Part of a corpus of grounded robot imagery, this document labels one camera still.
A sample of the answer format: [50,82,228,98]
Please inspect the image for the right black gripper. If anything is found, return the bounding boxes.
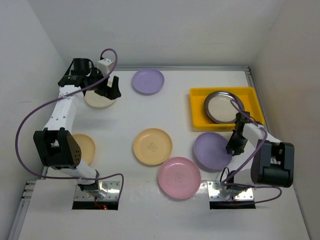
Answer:
[225,129,247,156]

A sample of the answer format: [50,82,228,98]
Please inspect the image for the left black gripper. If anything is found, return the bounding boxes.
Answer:
[85,67,121,100]

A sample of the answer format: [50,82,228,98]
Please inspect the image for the purple plate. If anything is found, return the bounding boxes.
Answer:
[131,68,165,95]
[193,132,232,171]

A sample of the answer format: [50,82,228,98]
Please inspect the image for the dark-rimmed plate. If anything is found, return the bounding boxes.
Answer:
[204,91,245,124]

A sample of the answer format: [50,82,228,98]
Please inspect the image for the pink plate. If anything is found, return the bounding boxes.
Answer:
[157,157,202,200]

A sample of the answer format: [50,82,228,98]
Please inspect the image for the yellow plate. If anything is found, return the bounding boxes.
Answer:
[133,128,173,166]
[72,134,96,166]

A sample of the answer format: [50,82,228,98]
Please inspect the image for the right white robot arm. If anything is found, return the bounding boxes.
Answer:
[220,111,295,194]

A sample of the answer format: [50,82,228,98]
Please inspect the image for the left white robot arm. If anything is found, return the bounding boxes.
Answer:
[33,58,114,198]

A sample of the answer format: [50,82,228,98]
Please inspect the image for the yellow plastic bin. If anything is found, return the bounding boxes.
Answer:
[189,87,265,132]

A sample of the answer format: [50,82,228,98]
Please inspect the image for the cream plate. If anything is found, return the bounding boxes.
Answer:
[84,90,116,109]

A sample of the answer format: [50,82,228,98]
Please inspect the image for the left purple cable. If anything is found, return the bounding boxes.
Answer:
[14,48,125,201]

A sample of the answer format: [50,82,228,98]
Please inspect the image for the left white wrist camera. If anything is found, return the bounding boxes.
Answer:
[97,58,114,76]

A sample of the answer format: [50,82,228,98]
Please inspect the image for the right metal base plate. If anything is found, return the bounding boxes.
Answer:
[207,181,254,202]

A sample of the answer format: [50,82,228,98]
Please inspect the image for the metal base plate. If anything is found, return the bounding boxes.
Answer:
[207,181,254,202]
[74,181,120,202]

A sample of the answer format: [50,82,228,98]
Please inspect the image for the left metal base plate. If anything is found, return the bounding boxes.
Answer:
[74,181,120,202]

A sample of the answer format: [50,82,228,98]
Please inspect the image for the aluminium table frame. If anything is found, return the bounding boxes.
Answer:
[7,65,293,240]

